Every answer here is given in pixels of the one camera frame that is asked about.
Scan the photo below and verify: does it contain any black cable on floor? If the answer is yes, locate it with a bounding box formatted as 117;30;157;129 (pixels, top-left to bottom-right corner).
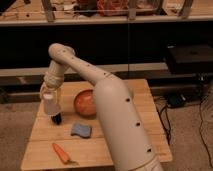
157;104;173;145

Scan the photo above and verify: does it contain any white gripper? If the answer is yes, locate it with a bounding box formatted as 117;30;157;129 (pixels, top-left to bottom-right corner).
40;63;68;125

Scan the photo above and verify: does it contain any black power adapter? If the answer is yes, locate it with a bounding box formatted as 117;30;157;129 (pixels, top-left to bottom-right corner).
166;94;185;108

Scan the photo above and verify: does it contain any black box on shelf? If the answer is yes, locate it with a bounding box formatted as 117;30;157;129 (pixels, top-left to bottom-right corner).
165;45;213;74

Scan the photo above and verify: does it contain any long white shelf rail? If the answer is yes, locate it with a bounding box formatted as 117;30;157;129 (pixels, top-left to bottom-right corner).
0;15;213;27

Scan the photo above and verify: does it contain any blue eraser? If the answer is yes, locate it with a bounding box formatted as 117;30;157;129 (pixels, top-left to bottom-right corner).
71;123;92;138

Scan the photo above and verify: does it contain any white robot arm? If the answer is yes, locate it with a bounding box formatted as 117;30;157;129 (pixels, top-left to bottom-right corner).
40;43;163;171

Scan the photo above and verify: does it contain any orange carrot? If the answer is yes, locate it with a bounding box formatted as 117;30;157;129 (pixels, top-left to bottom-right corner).
52;143;76;164

